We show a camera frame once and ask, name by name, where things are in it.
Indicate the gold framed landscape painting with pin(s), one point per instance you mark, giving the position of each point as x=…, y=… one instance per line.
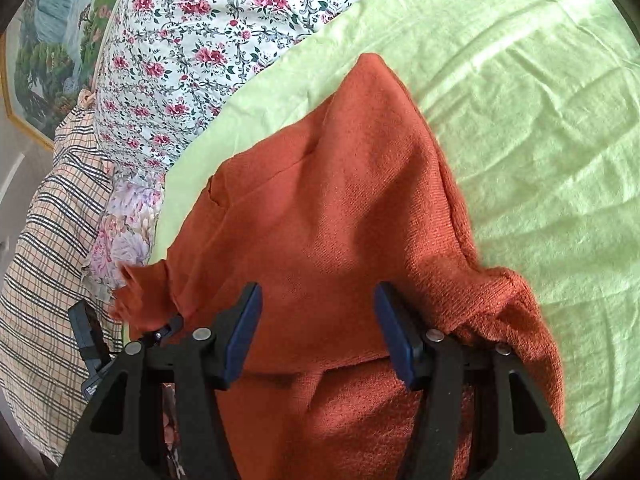
x=48, y=54

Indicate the white floral rose duvet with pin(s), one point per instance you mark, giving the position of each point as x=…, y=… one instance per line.
x=168, y=66

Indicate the rust orange knit sweater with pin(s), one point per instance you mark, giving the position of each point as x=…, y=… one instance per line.
x=356, y=193

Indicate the beige plaid pillow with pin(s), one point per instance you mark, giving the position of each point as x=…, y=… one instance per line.
x=41, y=367

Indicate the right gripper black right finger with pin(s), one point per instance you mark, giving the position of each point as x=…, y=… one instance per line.
x=514, y=432

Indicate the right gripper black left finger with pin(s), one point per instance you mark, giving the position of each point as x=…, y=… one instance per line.
x=121, y=433

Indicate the light green bed sheet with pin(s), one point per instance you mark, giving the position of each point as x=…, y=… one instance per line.
x=536, y=106

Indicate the lilac floral pillowcase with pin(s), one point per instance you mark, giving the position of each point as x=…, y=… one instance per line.
x=126, y=234

